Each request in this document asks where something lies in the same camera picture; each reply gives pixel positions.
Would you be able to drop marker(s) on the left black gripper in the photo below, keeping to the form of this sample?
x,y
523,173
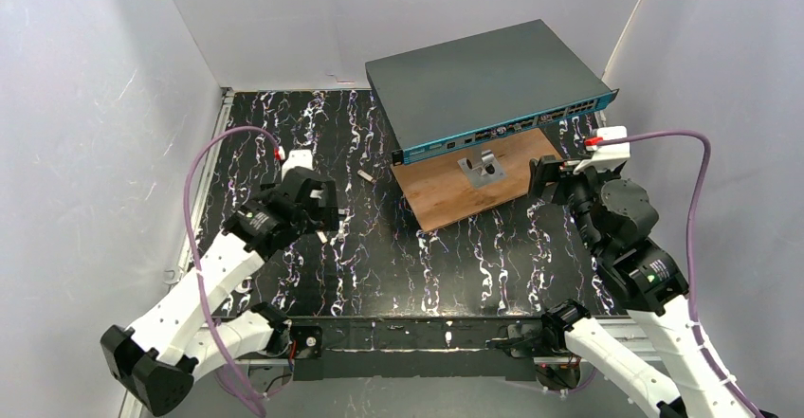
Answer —
x,y
319,196

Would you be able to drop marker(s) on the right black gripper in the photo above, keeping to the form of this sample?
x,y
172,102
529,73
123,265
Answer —
x,y
543,177

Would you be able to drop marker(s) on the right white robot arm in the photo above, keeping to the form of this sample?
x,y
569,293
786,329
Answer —
x,y
657,295

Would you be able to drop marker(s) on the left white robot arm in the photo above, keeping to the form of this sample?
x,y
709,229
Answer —
x,y
160,355

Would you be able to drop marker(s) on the wooden base board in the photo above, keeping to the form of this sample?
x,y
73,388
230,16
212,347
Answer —
x,y
450,187

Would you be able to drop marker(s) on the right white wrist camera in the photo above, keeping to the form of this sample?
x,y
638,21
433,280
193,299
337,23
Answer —
x,y
604,158

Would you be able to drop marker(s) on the metal switch stand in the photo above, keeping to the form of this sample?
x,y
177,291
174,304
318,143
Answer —
x,y
481,168

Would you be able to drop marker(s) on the grey teal network switch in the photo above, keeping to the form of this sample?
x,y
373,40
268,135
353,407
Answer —
x,y
465,92

